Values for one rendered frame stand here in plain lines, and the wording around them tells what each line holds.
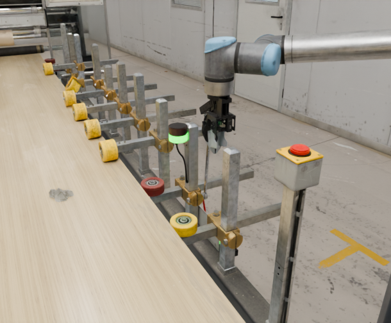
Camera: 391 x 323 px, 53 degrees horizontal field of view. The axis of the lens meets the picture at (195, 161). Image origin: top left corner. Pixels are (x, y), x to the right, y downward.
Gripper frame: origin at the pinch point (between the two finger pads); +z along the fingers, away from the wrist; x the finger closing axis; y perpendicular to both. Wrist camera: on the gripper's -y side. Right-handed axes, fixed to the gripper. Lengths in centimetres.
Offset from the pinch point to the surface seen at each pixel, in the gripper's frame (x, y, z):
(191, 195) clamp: -9.5, 2.3, 14.7
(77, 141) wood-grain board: -36, -54, 11
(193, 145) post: -8.0, 0.3, -3.0
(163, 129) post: -8.4, -24.7, 0.0
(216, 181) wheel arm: 3.9, -3.9, 15.3
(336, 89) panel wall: 241, -176, 55
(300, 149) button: -8, 50, -22
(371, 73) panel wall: 245, -142, 32
